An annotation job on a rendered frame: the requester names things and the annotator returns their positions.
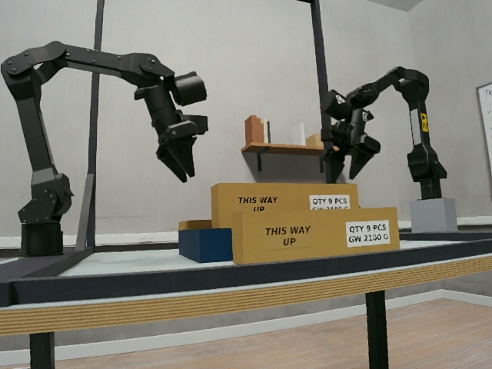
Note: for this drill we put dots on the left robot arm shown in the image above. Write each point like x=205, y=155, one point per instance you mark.
x=423, y=158

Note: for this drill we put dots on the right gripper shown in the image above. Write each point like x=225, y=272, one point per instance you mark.
x=175, y=154

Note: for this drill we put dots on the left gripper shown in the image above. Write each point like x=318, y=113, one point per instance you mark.
x=360, y=154

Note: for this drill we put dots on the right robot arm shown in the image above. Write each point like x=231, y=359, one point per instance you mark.
x=49, y=187

